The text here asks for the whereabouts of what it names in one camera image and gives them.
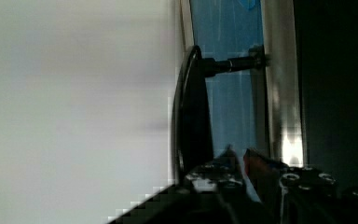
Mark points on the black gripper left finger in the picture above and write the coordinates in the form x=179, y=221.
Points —
x=221, y=175

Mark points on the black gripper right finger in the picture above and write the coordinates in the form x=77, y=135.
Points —
x=270, y=178

